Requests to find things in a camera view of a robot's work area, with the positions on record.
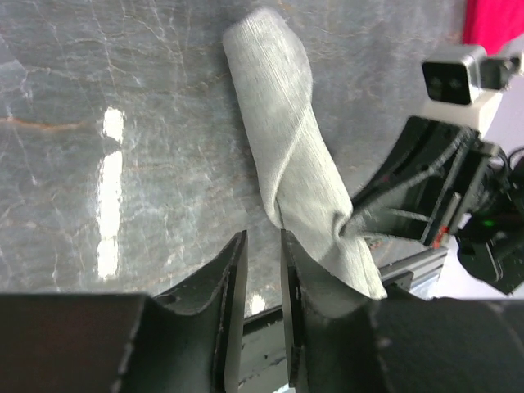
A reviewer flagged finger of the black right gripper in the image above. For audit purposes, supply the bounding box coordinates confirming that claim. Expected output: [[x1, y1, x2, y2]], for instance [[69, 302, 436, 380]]
[[341, 116, 479, 240]]

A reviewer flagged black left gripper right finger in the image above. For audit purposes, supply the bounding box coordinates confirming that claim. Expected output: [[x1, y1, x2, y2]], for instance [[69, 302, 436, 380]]
[[281, 231, 523, 392]]

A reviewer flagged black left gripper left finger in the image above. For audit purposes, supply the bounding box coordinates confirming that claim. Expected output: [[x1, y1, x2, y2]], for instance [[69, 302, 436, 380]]
[[1, 232, 247, 392]]

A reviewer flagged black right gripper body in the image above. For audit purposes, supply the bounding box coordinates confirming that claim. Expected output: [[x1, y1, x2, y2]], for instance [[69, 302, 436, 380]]
[[392, 115, 521, 296]]

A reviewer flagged grey cloth napkin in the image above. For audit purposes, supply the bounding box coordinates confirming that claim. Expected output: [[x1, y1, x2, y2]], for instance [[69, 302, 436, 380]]
[[223, 8, 386, 300]]

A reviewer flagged red folded napkin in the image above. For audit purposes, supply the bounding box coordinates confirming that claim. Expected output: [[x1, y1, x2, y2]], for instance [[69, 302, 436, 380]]
[[462, 0, 524, 55]]

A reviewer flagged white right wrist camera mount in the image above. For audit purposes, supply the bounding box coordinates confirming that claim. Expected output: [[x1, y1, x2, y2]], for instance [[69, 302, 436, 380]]
[[418, 90, 503, 138]]

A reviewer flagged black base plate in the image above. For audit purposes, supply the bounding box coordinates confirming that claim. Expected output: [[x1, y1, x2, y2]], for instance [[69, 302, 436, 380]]
[[239, 245, 451, 388]]

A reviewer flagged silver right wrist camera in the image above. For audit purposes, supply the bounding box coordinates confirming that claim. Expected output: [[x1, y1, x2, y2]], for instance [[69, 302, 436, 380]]
[[422, 45, 523, 106]]

